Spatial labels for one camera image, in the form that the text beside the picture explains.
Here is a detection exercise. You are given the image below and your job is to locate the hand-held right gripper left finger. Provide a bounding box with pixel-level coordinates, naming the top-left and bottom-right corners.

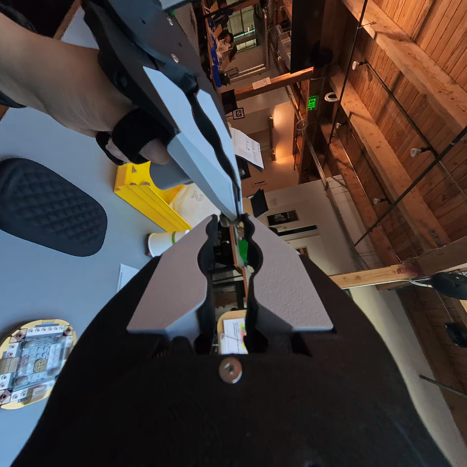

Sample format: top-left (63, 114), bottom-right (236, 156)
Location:
top-left (126, 215), bottom-right (220, 355)

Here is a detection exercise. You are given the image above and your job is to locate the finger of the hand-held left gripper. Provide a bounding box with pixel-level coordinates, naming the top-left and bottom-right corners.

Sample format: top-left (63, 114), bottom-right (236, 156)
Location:
top-left (191, 89), bottom-right (243, 207)
top-left (142, 66), bottom-right (239, 221)

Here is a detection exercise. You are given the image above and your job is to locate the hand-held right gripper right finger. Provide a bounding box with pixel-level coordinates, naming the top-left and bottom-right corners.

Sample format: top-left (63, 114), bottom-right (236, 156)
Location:
top-left (239, 213), bottom-right (335, 354)

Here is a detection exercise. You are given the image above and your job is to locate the person's left hand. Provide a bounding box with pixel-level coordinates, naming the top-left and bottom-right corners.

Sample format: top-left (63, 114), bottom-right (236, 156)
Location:
top-left (0, 15), bottom-right (172, 165)

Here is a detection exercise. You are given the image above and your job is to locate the white paper cup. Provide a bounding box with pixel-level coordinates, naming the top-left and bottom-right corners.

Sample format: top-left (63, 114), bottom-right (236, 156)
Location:
top-left (147, 230), bottom-right (190, 257)

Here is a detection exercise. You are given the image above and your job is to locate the printed instruction sheet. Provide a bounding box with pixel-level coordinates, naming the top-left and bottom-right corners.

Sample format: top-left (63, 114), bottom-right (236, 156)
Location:
top-left (230, 128), bottom-right (265, 169)

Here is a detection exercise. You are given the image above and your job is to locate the white paper slip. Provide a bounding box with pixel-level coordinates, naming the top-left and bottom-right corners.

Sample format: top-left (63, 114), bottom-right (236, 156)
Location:
top-left (117, 263), bottom-right (141, 292)

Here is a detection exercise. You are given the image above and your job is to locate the white card with coloured print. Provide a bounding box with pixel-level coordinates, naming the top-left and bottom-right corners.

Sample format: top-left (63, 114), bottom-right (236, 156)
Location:
top-left (221, 317), bottom-right (249, 355)

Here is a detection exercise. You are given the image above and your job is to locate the clear numbered plastic bag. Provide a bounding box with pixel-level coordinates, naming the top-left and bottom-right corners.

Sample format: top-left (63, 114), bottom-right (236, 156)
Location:
top-left (171, 183), bottom-right (220, 228)

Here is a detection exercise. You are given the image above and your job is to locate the yellow plastic bin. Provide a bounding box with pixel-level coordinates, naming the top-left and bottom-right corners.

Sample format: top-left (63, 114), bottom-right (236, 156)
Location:
top-left (113, 161), bottom-right (192, 233)

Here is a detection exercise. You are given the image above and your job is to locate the black hanging panel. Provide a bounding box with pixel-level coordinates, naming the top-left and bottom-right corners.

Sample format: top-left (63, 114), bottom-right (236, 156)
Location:
top-left (290, 0), bottom-right (333, 73)

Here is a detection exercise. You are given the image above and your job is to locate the black textured chair armrest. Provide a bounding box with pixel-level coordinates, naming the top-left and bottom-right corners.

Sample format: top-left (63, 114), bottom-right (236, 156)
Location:
top-left (0, 158), bottom-right (108, 257)

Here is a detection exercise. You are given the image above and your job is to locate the black hanging lamp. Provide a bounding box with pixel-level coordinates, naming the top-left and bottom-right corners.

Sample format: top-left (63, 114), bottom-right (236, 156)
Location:
top-left (432, 272), bottom-right (467, 301)

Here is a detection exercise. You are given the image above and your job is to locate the framed wall picture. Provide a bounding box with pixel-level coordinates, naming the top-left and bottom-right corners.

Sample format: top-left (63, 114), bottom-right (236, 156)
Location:
top-left (267, 209), bottom-right (298, 227)

